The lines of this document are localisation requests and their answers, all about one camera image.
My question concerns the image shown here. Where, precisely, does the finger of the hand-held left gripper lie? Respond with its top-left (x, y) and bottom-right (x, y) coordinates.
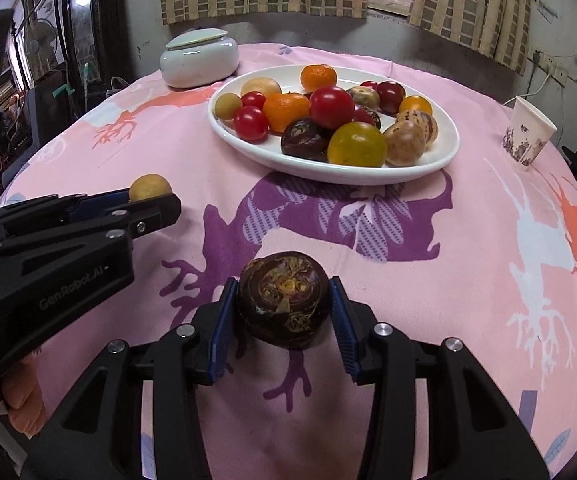
top-left (0, 194), bottom-right (182, 267)
top-left (0, 190), bottom-right (132, 243)

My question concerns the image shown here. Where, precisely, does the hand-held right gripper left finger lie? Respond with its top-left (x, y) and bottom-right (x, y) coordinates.
top-left (18, 276), bottom-right (242, 480)

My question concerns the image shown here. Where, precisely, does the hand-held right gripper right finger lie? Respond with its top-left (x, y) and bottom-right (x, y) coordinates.
top-left (329, 275), bottom-right (552, 480)

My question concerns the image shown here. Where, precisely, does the small yellow-green fruit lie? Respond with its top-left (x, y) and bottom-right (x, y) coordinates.
top-left (128, 174), bottom-right (174, 203)

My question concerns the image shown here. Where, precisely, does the white oval plate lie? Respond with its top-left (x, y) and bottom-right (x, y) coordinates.
top-left (207, 64), bottom-right (460, 185)

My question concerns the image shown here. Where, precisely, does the pale yellow round fruit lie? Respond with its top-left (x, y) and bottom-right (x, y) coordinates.
top-left (240, 77), bottom-right (282, 98)

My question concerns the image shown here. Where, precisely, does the orange mandarin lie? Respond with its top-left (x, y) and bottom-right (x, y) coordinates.
top-left (262, 92), bottom-right (312, 133)
top-left (300, 64), bottom-right (338, 93)

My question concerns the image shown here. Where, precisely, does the yellow tomato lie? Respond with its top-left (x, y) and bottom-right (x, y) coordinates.
top-left (327, 121), bottom-right (388, 168)

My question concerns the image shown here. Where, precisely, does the tan speckled round fruit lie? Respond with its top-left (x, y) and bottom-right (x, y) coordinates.
top-left (383, 119), bottom-right (427, 167)

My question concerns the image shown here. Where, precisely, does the striped pepino melon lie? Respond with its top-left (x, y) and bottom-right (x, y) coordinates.
top-left (395, 110), bottom-right (439, 150)

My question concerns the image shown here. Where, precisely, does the tan purple-blushed fruit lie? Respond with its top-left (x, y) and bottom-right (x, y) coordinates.
top-left (347, 86), bottom-right (382, 110)

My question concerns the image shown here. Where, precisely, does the orange-yellow tomato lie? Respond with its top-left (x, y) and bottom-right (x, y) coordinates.
top-left (399, 95), bottom-right (433, 117)

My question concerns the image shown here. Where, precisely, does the dark purple plum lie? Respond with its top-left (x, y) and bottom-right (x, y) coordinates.
top-left (376, 81), bottom-right (407, 115)

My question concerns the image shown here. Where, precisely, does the person's left hand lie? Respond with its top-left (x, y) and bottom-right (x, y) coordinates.
top-left (0, 352), bottom-right (48, 438)

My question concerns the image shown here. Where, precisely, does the clear plastic bag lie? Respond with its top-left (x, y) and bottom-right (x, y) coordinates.
top-left (102, 76), bottom-right (132, 96)

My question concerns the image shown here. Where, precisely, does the white lidded ceramic jar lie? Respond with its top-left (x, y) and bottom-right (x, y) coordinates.
top-left (160, 28), bottom-right (240, 88)

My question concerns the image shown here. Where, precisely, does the standing fan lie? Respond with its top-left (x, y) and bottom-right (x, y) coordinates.
top-left (22, 19), bottom-right (59, 61)

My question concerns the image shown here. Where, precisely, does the dark wooden framed cabinet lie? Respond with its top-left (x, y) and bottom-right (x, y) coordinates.
top-left (62, 0), bottom-right (136, 91)

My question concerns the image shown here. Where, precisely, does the printed paper cup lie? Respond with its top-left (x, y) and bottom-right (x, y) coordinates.
top-left (501, 96), bottom-right (558, 172)

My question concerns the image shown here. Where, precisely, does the narrow checked curtain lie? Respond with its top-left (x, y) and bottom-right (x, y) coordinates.
top-left (407, 0), bottom-right (533, 77)

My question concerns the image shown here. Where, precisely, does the white power cable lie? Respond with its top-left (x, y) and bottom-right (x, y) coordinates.
top-left (503, 72), bottom-right (552, 107)

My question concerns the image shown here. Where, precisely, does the white wall socket strip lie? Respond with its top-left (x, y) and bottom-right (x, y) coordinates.
top-left (533, 50), bottom-right (577, 86)

